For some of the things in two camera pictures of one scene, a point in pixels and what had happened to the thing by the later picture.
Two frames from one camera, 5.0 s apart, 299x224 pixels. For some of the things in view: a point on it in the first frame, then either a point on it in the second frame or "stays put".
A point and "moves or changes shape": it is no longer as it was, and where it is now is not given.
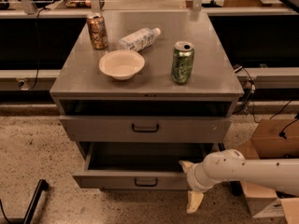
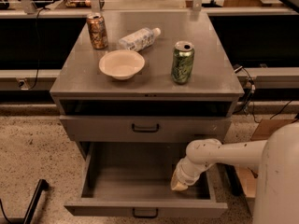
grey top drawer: (145, 129) stays put
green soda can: (182, 62) stays put
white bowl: (121, 63) stays put
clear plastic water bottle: (140, 40) stays put
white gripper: (194, 176) -> (183, 175)
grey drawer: (137, 165) moves or changes shape
